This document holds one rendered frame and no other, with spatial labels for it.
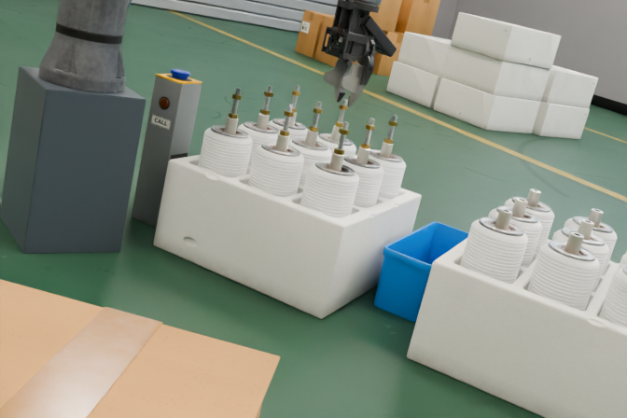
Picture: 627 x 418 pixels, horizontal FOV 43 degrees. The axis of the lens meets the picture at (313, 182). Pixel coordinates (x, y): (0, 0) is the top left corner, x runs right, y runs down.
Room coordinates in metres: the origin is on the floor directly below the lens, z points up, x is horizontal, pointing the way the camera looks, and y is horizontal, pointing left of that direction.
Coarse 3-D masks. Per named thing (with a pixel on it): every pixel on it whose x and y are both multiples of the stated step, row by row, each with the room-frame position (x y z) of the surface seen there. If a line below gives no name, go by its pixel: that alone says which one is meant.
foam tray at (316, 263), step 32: (192, 160) 1.52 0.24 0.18; (192, 192) 1.45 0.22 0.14; (224, 192) 1.43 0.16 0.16; (256, 192) 1.40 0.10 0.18; (160, 224) 1.48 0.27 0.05; (192, 224) 1.45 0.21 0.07; (224, 224) 1.42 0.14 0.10; (256, 224) 1.39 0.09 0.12; (288, 224) 1.36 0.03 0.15; (320, 224) 1.34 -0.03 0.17; (352, 224) 1.35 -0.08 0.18; (384, 224) 1.50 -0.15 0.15; (192, 256) 1.44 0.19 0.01; (224, 256) 1.41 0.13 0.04; (256, 256) 1.39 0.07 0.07; (288, 256) 1.36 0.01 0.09; (320, 256) 1.33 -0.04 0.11; (352, 256) 1.38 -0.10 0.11; (256, 288) 1.38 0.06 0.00; (288, 288) 1.35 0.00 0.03; (320, 288) 1.33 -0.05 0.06; (352, 288) 1.42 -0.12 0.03
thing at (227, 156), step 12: (204, 132) 1.51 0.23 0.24; (204, 144) 1.49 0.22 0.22; (216, 144) 1.48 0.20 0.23; (228, 144) 1.48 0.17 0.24; (240, 144) 1.48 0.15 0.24; (204, 156) 1.49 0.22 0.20; (216, 156) 1.48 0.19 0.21; (228, 156) 1.48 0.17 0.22; (240, 156) 1.49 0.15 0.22; (204, 168) 1.48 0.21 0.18; (216, 168) 1.47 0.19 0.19; (228, 168) 1.48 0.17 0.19; (240, 168) 1.49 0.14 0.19
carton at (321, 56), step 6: (324, 18) 5.52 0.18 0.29; (330, 18) 5.45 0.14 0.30; (324, 24) 5.50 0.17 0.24; (330, 24) 5.44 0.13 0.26; (324, 30) 5.49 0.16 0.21; (324, 36) 5.48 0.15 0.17; (318, 42) 5.52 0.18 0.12; (318, 48) 5.51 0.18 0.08; (318, 54) 5.49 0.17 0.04; (324, 54) 5.44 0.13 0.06; (318, 60) 5.48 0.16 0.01; (324, 60) 5.43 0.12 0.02; (330, 60) 5.37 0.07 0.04; (336, 60) 5.32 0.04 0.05
